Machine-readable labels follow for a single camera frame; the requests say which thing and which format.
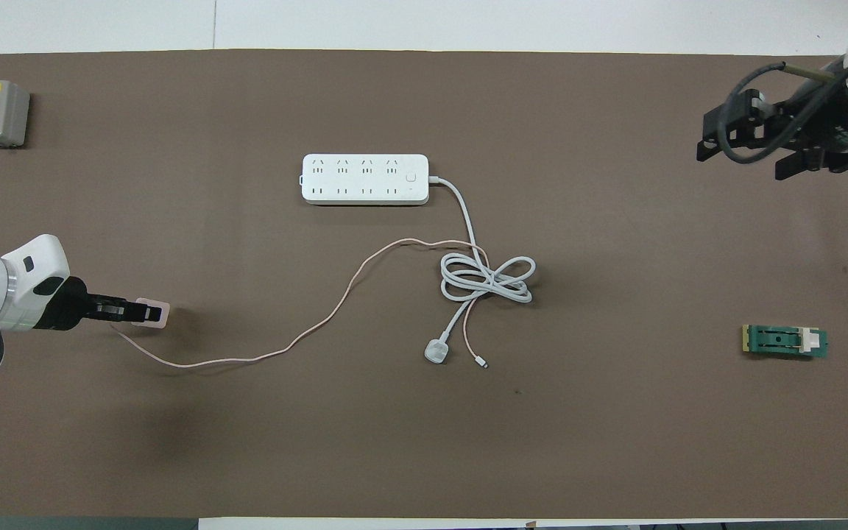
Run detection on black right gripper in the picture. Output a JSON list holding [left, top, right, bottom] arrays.
[[695, 87, 848, 182]]

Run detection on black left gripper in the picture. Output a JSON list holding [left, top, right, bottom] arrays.
[[41, 276, 154, 331]]

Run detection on pink charger adapter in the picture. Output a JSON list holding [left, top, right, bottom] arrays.
[[133, 297, 172, 329]]

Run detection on pink charging cable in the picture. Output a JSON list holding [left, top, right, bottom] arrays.
[[110, 239, 490, 369]]

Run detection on white power strip with cord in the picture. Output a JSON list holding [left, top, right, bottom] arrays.
[[300, 153, 537, 365]]

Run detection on brown table mat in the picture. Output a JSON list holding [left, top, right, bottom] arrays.
[[0, 49, 848, 520]]

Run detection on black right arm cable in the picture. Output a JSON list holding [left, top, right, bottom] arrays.
[[715, 61, 848, 164]]

